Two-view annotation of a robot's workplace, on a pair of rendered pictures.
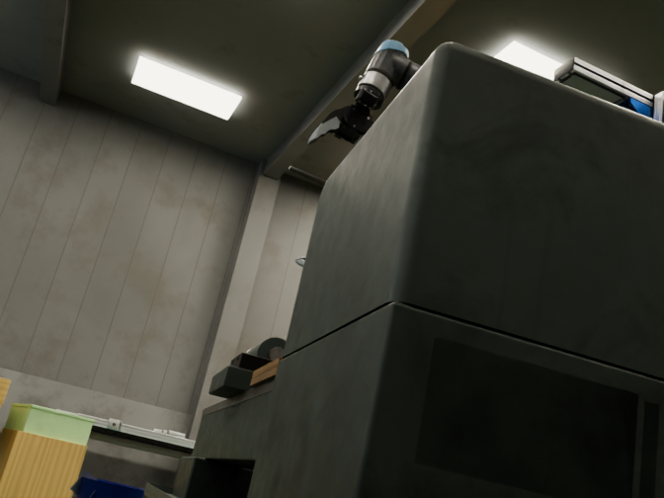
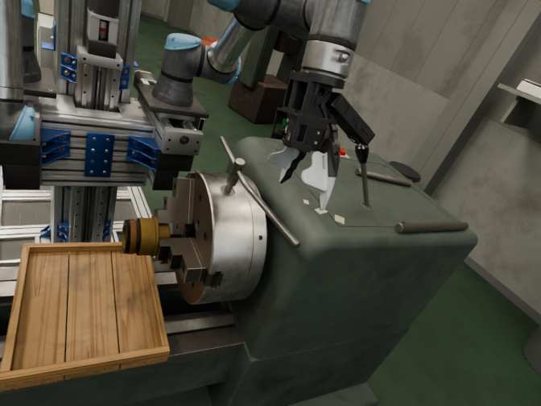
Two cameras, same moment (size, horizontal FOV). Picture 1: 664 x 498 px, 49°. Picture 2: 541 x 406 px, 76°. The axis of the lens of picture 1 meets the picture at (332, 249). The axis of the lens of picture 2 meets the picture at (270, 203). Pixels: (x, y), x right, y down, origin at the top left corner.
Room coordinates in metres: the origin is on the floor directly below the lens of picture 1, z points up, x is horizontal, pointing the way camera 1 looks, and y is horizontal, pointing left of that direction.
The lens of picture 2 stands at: (1.71, 0.53, 1.61)
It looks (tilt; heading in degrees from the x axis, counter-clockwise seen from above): 29 degrees down; 248
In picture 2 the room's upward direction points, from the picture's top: 22 degrees clockwise
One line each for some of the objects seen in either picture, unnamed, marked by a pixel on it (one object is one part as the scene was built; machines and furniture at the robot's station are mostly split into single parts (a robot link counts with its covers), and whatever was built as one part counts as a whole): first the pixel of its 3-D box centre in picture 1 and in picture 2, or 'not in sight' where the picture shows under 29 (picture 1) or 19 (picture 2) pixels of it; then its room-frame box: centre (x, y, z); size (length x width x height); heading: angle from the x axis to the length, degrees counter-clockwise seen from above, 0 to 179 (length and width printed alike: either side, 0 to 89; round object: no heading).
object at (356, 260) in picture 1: (476, 263); (329, 235); (1.17, -0.25, 1.06); 0.59 x 0.48 x 0.39; 13
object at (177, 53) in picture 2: not in sight; (183, 55); (1.69, -0.83, 1.33); 0.13 x 0.12 x 0.14; 5
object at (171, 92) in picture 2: not in sight; (175, 85); (1.70, -0.83, 1.21); 0.15 x 0.15 x 0.10
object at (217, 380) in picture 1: (301, 401); not in sight; (2.23, -0.01, 0.89); 0.53 x 0.30 x 0.06; 103
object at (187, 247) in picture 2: not in sight; (187, 261); (1.61, -0.03, 1.09); 0.12 x 0.11 x 0.05; 103
